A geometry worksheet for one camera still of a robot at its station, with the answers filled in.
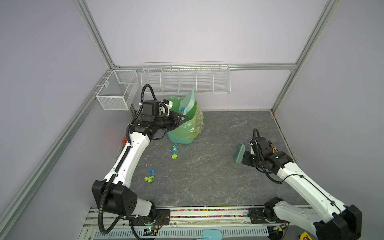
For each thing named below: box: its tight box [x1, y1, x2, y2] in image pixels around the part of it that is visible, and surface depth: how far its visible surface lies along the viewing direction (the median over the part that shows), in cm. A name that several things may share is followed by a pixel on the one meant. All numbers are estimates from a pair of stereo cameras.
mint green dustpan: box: [179, 88, 195, 121], surface depth 75 cm
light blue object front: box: [202, 229, 223, 240], surface depth 70 cm
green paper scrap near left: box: [144, 175, 155, 184], surface depth 88 cm
